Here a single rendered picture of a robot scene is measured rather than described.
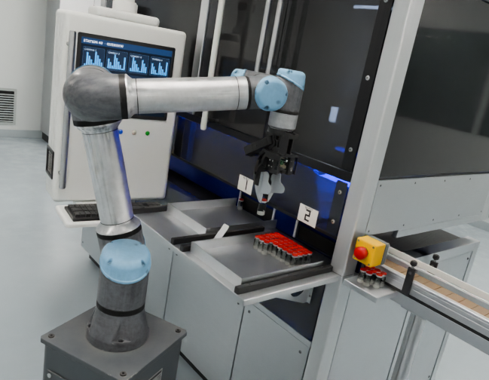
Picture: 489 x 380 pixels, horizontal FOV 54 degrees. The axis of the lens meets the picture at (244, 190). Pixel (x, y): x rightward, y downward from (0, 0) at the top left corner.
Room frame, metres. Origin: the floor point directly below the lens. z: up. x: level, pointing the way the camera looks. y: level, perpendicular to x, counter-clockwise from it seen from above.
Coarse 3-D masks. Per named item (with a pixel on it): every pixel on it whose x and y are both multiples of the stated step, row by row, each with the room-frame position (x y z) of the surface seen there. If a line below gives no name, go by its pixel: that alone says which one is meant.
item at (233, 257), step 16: (208, 240) 1.43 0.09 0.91; (224, 240) 1.48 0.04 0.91; (240, 240) 1.53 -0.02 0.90; (208, 256) 1.32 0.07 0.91; (224, 256) 1.40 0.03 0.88; (240, 256) 1.42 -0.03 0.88; (256, 256) 1.44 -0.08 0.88; (272, 256) 1.47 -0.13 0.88; (224, 272) 1.26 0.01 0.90; (240, 272) 1.31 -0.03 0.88; (256, 272) 1.33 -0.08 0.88; (272, 272) 1.28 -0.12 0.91; (288, 272) 1.32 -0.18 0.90
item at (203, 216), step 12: (168, 204) 1.72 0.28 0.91; (180, 204) 1.76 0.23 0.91; (192, 204) 1.80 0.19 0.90; (204, 204) 1.84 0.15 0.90; (216, 204) 1.88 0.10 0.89; (228, 204) 1.92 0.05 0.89; (180, 216) 1.65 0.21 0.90; (192, 216) 1.71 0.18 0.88; (204, 216) 1.74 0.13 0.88; (216, 216) 1.76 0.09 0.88; (228, 216) 1.78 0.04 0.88; (240, 216) 1.81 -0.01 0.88; (252, 216) 1.84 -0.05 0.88; (192, 228) 1.59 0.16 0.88; (204, 228) 1.54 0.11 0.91; (216, 228) 1.56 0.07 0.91; (228, 228) 1.60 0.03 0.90; (264, 228) 1.72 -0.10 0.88
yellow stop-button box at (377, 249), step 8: (360, 240) 1.37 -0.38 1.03; (368, 240) 1.37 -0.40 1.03; (376, 240) 1.39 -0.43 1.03; (368, 248) 1.35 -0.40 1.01; (376, 248) 1.33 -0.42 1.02; (384, 248) 1.36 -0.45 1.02; (368, 256) 1.34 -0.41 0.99; (376, 256) 1.34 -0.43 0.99; (384, 256) 1.37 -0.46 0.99; (368, 264) 1.34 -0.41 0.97; (376, 264) 1.35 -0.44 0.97
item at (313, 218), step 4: (300, 204) 1.58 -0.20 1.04; (300, 208) 1.57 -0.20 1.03; (304, 208) 1.56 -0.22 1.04; (308, 208) 1.55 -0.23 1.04; (300, 212) 1.57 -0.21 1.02; (304, 212) 1.56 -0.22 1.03; (308, 212) 1.55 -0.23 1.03; (312, 212) 1.53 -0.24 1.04; (316, 212) 1.52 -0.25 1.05; (300, 216) 1.57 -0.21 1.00; (312, 216) 1.53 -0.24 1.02; (316, 216) 1.52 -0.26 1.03; (300, 220) 1.57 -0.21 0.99; (304, 220) 1.55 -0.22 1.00; (312, 220) 1.53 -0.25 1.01; (308, 224) 1.54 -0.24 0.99; (312, 224) 1.53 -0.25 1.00
